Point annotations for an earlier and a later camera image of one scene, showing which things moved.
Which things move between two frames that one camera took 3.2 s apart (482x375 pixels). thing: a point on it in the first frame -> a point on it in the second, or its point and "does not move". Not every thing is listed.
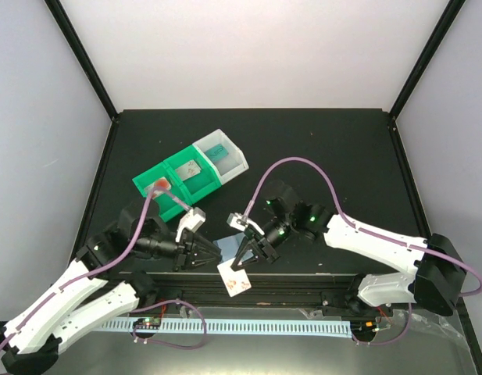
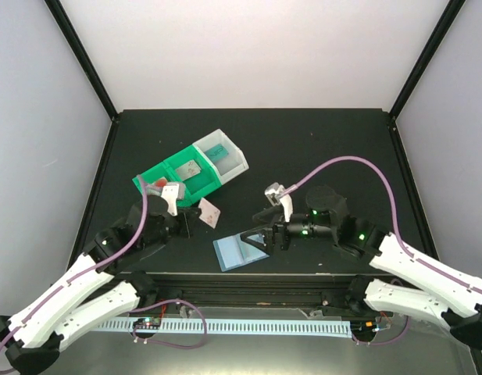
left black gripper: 186,255 -> 188,220
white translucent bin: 231,165 does not move
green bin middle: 192,173 does not move
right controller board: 363,328 does not move
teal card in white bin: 216,153 does not move
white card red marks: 187,170 does not move
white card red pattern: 235,282 -> 209,213
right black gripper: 268,252 -> 269,237
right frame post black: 451,14 does not move
